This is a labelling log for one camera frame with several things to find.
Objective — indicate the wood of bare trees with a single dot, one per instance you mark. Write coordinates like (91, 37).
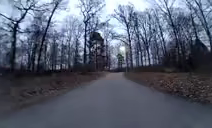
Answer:
(174, 40)
(44, 43)

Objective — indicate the leaf-covered brown ground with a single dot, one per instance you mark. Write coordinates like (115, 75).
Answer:
(34, 87)
(180, 85)

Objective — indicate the dark evergreen tree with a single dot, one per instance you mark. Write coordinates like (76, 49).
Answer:
(96, 50)

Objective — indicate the grey asphalt path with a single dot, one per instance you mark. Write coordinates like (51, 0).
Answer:
(110, 103)

